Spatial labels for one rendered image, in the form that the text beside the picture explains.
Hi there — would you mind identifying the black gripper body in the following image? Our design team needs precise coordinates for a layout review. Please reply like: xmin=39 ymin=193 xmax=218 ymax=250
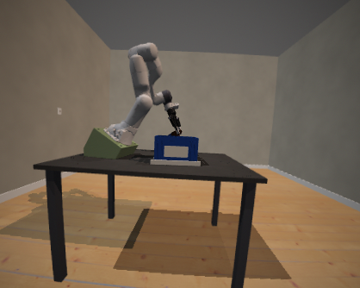
xmin=167 ymin=108 xmax=176 ymax=120

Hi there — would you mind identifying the dark blue divided crate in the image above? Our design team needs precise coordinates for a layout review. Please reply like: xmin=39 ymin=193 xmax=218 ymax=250
xmin=154 ymin=135 xmax=199 ymax=161

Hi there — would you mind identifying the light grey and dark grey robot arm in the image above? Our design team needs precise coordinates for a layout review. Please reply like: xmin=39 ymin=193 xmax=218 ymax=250
xmin=103 ymin=43 xmax=179 ymax=146

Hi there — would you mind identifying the brown glass bottle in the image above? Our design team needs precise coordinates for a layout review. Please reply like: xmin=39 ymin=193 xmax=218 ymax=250
xmin=169 ymin=130 xmax=182 ymax=136

